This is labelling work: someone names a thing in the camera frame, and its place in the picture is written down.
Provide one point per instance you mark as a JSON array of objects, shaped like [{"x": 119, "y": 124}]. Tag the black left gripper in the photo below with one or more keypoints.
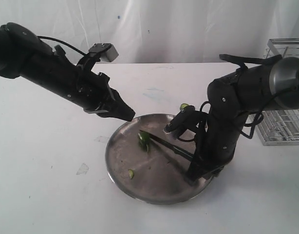
[{"x": 99, "y": 98}]

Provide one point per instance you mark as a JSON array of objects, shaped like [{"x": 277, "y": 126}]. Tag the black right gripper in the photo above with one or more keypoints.
[{"x": 211, "y": 155}]

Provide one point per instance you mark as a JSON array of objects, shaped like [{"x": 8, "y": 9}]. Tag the black kitchen knife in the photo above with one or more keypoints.
[{"x": 176, "y": 149}]

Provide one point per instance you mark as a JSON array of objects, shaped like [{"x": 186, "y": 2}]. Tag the dark green pear-shaped vegetable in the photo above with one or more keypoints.
[{"x": 144, "y": 141}]

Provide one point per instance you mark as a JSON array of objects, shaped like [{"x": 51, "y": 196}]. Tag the wire metal utensil holder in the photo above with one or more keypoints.
[{"x": 280, "y": 128}]

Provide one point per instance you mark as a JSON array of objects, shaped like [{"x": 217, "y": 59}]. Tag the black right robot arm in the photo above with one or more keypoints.
[{"x": 237, "y": 100}]

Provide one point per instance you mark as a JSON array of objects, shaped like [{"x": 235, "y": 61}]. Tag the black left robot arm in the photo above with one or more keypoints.
[{"x": 24, "y": 54}]

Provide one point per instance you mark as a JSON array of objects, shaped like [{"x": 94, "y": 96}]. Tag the thick round cucumber slice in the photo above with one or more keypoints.
[{"x": 183, "y": 106}]

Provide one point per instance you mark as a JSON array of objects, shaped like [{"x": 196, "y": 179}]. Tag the blurry green vegetable piece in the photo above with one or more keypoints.
[{"x": 131, "y": 173}]

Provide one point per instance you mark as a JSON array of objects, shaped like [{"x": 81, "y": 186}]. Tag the round steel plate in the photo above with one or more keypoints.
[{"x": 158, "y": 175}]

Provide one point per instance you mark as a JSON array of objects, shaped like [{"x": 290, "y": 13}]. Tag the clear tape scrap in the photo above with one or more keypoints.
[{"x": 83, "y": 169}]

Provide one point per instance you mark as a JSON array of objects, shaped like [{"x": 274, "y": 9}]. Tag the white backdrop curtain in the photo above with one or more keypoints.
[{"x": 159, "y": 31}]

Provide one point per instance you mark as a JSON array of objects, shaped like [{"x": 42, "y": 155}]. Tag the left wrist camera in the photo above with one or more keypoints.
[{"x": 98, "y": 52}]

